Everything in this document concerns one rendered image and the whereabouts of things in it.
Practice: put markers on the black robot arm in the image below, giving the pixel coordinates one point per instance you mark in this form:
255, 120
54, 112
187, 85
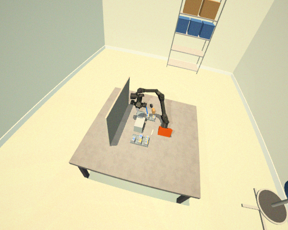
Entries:
161, 97

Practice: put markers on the grey flat panel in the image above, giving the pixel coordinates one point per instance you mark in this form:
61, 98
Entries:
117, 110

